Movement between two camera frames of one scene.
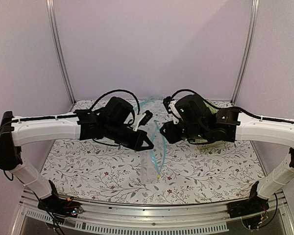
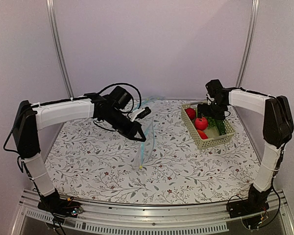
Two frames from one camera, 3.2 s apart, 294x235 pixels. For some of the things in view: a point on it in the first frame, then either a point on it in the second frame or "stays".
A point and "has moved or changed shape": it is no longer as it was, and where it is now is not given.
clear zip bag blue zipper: (151, 161) has moved or changed shape
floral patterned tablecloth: (169, 174) stays
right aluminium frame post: (254, 12) stays
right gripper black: (170, 136) → (221, 115)
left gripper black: (136, 144) → (131, 132)
